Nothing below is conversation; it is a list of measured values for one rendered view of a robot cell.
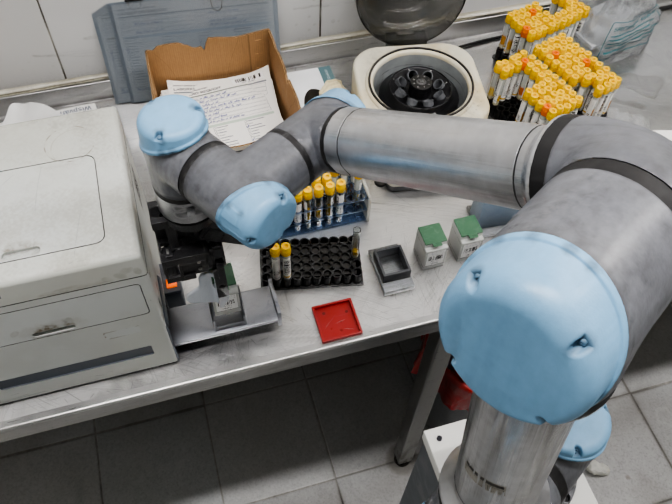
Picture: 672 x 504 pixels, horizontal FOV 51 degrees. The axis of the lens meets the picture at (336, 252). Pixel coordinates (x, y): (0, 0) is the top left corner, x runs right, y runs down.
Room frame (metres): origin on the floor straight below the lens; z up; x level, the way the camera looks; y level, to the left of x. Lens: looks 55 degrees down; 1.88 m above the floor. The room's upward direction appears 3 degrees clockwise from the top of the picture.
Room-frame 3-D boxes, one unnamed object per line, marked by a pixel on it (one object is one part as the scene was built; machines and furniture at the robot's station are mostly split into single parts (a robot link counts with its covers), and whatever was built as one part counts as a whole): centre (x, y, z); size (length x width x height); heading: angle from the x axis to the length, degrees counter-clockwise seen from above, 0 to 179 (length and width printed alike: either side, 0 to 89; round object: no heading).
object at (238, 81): (0.94, 0.22, 0.95); 0.29 x 0.25 x 0.15; 19
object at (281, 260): (0.67, 0.04, 0.93); 0.17 x 0.09 x 0.11; 98
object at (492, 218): (0.79, -0.29, 0.92); 0.10 x 0.07 x 0.10; 104
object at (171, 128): (0.53, 0.18, 1.30); 0.09 x 0.08 x 0.11; 50
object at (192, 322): (0.54, 0.19, 0.92); 0.21 x 0.07 x 0.05; 109
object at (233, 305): (0.54, 0.17, 0.98); 0.05 x 0.04 x 0.06; 19
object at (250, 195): (0.48, 0.10, 1.30); 0.11 x 0.11 x 0.08; 50
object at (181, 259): (0.53, 0.19, 1.14); 0.09 x 0.08 x 0.12; 109
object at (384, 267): (0.66, -0.10, 0.89); 0.09 x 0.05 x 0.04; 19
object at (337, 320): (0.56, -0.01, 0.88); 0.07 x 0.07 x 0.01; 19
